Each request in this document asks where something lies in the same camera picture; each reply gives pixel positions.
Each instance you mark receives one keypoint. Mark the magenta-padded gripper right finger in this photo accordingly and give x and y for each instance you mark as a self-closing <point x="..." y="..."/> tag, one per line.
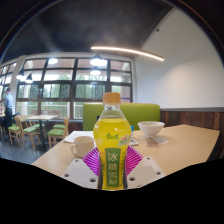
<point x="145" y="171"/>

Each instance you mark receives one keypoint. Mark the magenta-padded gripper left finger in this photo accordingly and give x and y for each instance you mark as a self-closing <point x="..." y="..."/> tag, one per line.
<point x="80" y="173"/>

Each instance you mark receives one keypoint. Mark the yellow drink bottle orange cap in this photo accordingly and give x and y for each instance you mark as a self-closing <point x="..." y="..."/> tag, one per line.
<point x="112" y="140"/>

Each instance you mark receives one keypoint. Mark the white mug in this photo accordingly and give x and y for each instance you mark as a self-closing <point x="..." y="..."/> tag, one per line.
<point x="83" y="145"/>

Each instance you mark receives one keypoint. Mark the small white box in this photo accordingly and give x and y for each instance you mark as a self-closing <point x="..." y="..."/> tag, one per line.
<point x="134" y="142"/>

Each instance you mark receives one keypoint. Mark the printed paper card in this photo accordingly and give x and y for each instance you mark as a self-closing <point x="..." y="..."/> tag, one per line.
<point x="154" y="141"/>

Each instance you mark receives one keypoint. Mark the white ceramic bowl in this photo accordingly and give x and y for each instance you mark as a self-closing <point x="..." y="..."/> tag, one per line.
<point x="151" y="128"/>

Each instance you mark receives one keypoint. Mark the group of green-seated wooden chairs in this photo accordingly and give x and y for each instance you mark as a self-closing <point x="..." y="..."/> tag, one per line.
<point x="56" y="132"/>

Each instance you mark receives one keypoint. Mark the green upholstered bench backrest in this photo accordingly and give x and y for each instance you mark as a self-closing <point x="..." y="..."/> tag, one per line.
<point x="143" y="113"/>

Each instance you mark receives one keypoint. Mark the light wooden dining table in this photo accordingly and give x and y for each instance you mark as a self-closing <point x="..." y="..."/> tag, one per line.
<point x="41" y="117"/>

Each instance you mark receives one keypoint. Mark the person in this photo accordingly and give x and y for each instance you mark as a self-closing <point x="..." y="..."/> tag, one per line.
<point x="8" y="106"/>

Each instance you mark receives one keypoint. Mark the long linear ceiling light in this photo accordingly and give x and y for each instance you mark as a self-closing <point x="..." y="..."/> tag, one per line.
<point x="130" y="51"/>

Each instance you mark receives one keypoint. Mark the dark-framed window wall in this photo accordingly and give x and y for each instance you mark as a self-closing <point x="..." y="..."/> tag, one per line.
<point x="71" y="83"/>

